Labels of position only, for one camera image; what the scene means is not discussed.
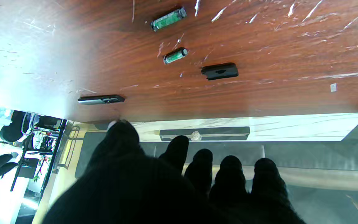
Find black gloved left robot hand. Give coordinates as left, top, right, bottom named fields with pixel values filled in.
left=42, top=120, right=307, bottom=224

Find black remote control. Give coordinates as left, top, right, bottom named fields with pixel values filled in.
left=78, top=95, right=125, bottom=105

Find green battery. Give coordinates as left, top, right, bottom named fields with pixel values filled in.
left=163, top=47, right=188, bottom=65
left=150, top=7, right=187, bottom=32

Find black battery cover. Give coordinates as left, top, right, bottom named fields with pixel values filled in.
left=201, top=63, right=239, bottom=81

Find black rectangular tray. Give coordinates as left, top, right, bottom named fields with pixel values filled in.
left=159, top=126, right=250, bottom=141

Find black office chair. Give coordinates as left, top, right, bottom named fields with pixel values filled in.
left=0, top=110, right=27, bottom=142

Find white marble coffee table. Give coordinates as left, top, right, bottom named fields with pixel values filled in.
left=131, top=112, right=358, bottom=142

